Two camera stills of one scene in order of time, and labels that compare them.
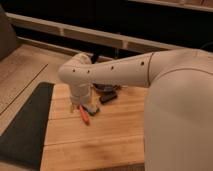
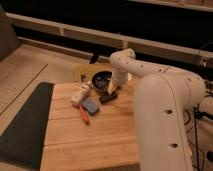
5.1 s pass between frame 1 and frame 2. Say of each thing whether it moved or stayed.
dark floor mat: stayed
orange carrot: stayed
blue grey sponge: stayed
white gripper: moved
